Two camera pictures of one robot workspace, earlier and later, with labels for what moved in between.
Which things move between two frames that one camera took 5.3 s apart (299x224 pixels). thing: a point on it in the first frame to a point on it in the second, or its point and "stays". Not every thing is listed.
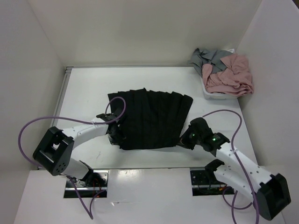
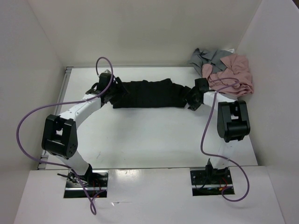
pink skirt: [236, 80] stays
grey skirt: [200, 57] stays
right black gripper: [184, 142] to [188, 97]
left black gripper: [117, 140] to [121, 91]
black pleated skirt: [153, 119] to [162, 93]
